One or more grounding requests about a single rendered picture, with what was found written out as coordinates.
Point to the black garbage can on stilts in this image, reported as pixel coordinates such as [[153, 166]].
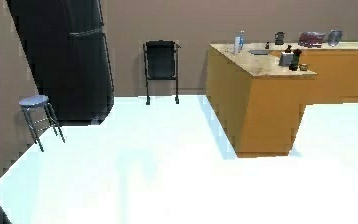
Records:
[[161, 60]]

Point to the white spray bottle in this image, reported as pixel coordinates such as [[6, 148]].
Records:
[[237, 44]]

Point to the orange kitchen counter cabinet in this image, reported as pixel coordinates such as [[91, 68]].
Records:
[[270, 100]]

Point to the blue bottle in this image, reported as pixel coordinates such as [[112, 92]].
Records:
[[242, 38]]

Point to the small dark shaker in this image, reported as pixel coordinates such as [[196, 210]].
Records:
[[267, 45]]

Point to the grey box with dark top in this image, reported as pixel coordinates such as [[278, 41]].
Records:
[[285, 58]]

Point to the black fridge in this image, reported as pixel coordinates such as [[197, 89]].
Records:
[[63, 66]]

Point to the small brown dish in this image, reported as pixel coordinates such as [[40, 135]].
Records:
[[303, 67]]

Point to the grey round metal stool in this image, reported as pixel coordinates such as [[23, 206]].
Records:
[[37, 110]]

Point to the red toaster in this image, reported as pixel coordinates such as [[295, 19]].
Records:
[[311, 39]]

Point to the silver kettle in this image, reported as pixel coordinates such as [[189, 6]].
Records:
[[335, 37]]

